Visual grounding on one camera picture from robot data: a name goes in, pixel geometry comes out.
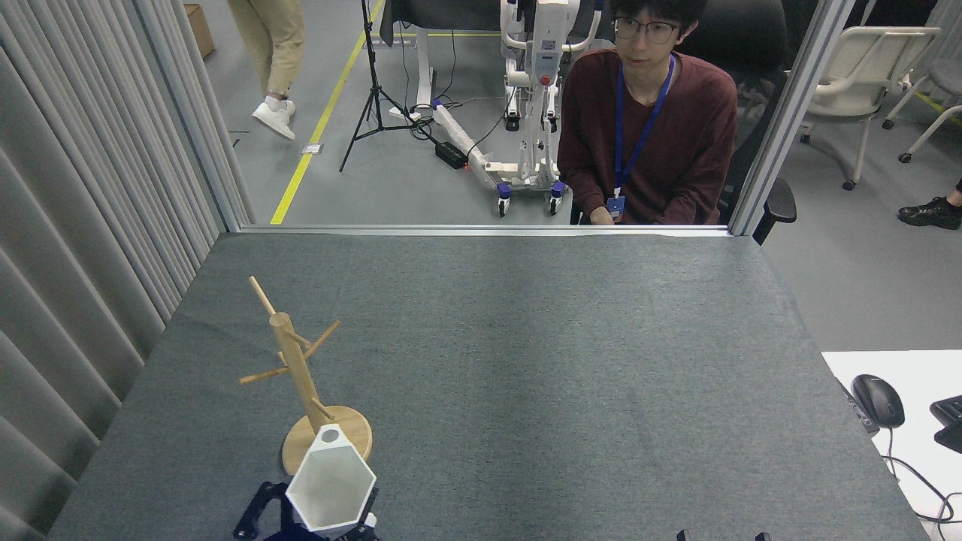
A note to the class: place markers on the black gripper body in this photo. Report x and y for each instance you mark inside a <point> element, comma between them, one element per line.
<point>282,536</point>

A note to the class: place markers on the white hexagonal cup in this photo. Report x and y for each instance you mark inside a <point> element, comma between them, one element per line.
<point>331,488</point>

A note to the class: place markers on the wooden cup rack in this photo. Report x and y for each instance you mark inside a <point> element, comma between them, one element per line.
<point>297,368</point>

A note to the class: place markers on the person's right hand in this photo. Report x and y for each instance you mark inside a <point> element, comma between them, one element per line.
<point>601,216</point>

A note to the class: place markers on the black computer mouse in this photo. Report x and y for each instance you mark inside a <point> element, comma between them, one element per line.
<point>878,400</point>

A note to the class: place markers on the dark grey felt table cover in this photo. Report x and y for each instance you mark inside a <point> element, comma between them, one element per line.
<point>601,361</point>

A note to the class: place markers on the black keyboard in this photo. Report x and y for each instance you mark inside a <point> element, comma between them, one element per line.
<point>951,421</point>

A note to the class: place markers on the white side table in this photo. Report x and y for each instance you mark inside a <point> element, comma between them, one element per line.
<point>924,368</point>

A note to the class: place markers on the grey pleated curtain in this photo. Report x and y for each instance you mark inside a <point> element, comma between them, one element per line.
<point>60,225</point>

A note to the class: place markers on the metal floor outlet plate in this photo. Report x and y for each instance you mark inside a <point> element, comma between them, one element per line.
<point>313,148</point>

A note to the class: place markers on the person's foot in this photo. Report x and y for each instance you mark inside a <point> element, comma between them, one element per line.
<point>932,214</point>

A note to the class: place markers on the black power box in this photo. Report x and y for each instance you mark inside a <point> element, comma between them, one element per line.
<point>451,155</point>

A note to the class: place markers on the person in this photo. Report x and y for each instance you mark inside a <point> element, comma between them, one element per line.
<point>676,135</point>
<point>274,45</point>

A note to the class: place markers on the white stand on wheels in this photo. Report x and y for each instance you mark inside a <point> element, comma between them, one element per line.
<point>537,113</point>

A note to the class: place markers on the black tripod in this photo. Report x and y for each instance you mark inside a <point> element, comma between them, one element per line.
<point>370,75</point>

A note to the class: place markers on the desk with white legs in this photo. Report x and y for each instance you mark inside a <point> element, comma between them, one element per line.
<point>423,68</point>

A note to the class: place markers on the cardboard box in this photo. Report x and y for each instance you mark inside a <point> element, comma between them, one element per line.
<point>199,30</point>

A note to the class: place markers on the white armchair on wheels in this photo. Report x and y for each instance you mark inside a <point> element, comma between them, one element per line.
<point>864,68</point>

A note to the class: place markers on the grey seat white chair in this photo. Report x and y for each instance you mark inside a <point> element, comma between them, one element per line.
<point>943,75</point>

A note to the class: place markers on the black-rimmed glasses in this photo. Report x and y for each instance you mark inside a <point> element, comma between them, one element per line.
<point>646,30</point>

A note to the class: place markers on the silver frame rail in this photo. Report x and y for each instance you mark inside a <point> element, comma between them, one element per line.
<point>488,230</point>

